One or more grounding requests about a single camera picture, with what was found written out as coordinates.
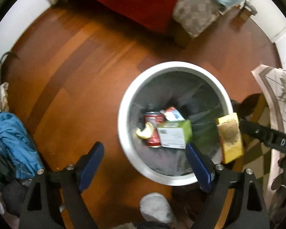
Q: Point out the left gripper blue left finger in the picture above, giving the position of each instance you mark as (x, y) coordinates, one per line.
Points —
(88, 165)

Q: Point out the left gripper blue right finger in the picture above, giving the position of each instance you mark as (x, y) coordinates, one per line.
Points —
(202, 166)

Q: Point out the yellow cigarette box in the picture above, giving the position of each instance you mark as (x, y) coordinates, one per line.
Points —
(230, 137)

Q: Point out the green cardboard box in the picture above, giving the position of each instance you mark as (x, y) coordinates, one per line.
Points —
(175, 135)

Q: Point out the blue white milk carton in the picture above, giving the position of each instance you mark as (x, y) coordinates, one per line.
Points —
(172, 114)

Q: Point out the yellow fruit peel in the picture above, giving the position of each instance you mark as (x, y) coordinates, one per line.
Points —
(147, 132)

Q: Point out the red soda can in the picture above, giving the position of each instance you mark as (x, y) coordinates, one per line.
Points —
(155, 118)

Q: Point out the white round trash bin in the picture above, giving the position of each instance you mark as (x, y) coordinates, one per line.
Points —
(164, 108)

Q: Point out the white patterned table cloth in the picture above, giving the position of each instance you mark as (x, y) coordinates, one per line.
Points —
(272, 82)

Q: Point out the blue cloth on floor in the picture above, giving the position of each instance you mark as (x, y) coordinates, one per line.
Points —
(17, 145)

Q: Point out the small wooden stool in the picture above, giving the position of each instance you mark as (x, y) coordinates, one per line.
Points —
(247, 11)

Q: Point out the wooden bed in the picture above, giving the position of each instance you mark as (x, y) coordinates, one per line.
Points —
(190, 18)

